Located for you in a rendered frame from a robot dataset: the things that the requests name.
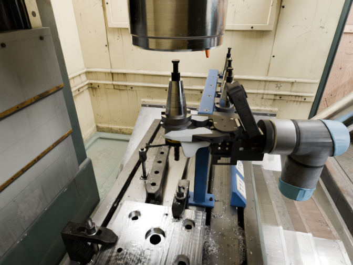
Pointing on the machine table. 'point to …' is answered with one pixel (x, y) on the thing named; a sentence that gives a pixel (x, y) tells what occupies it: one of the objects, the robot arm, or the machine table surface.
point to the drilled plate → (154, 237)
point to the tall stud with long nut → (143, 161)
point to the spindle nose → (177, 24)
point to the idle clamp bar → (162, 162)
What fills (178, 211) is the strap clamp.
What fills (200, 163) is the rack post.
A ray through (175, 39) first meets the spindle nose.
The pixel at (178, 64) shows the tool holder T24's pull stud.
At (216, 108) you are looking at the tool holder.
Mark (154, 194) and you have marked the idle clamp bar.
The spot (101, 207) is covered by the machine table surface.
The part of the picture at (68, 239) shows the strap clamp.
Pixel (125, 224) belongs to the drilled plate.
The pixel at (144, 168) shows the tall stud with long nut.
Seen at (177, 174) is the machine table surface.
